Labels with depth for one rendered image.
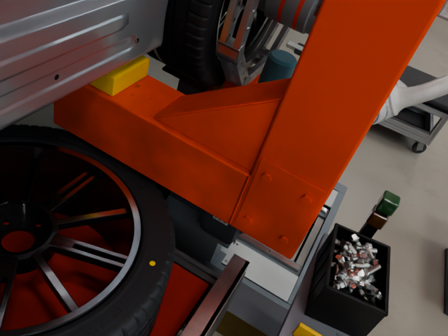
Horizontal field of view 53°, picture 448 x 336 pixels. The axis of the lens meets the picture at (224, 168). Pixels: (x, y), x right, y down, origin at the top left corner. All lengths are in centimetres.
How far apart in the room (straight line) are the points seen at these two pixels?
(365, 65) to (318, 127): 14
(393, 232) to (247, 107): 138
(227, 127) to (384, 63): 33
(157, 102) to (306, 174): 40
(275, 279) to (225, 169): 70
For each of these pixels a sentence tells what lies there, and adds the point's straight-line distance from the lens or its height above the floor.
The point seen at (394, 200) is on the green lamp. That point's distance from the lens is 111.
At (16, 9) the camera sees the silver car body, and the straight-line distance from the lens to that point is 77.
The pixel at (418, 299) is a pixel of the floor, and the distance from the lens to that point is 195.
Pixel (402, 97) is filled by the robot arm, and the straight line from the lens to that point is 145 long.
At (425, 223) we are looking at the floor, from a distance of 230.
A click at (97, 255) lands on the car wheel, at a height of 48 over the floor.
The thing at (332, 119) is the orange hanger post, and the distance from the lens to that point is 80.
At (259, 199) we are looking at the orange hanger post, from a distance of 94.
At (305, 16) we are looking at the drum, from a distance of 132.
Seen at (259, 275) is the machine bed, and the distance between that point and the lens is 155.
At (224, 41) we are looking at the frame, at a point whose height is 77.
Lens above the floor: 127
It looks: 39 degrees down
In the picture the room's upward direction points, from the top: 20 degrees clockwise
